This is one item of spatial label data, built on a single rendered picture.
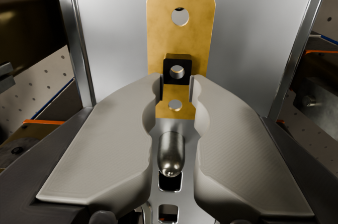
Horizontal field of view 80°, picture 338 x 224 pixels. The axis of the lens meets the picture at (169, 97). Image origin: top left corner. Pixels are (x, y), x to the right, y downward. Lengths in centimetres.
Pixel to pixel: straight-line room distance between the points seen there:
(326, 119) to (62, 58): 55
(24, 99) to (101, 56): 54
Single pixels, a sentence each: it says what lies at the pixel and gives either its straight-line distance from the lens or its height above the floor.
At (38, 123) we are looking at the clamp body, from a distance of 36.
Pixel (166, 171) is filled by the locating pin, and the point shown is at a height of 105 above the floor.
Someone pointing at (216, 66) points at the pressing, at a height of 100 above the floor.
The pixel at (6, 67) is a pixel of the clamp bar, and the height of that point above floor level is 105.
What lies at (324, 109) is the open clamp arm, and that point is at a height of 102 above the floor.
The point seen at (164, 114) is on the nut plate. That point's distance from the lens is 15.
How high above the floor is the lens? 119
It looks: 59 degrees down
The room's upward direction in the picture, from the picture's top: 174 degrees counter-clockwise
